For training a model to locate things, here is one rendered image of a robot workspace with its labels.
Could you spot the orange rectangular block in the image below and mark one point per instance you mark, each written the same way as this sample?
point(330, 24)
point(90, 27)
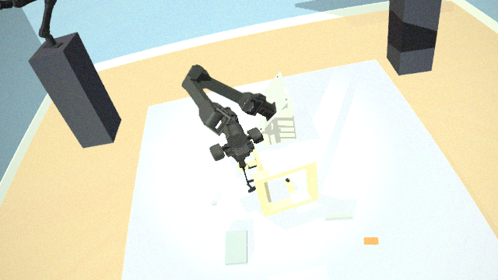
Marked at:
point(370, 240)

